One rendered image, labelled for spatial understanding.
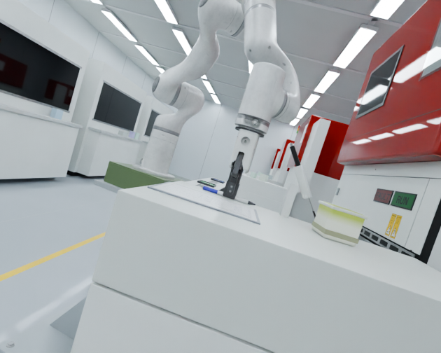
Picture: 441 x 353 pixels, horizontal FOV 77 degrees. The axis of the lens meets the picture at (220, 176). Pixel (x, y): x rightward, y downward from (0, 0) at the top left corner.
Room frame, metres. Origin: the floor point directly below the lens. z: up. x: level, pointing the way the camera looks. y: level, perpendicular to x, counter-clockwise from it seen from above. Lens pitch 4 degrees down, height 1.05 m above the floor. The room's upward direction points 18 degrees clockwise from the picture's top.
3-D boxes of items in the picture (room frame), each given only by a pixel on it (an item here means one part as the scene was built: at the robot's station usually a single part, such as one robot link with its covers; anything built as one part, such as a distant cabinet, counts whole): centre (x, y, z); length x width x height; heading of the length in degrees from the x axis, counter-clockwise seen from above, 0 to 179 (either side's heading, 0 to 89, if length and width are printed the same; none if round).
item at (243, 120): (0.69, -0.04, 1.16); 0.09 x 0.08 x 0.03; 173
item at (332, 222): (0.58, -0.27, 1.00); 0.07 x 0.07 x 0.07; 2
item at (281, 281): (0.54, -0.19, 0.89); 0.62 x 0.35 x 0.14; 83
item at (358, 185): (1.08, -0.58, 1.02); 0.81 x 0.03 x 0.40; 173
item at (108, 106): (5.58, 2.59, 1.00); 1.80 x 1.08 x 2.00; 173
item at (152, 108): (7.76, 2.34, 1.00); 1.80 x 1.08 x 2.00; 173
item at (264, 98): (0.70, -0.04, 1.24); 0.09 x 0.08 x 0.13; 119
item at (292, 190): (0.68, -0.20, 1.03); 0.06 x 0.04 x 0.13; 83
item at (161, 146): (1.22, 0.29, 1.00); 0.19 x 0.19 x 0.18
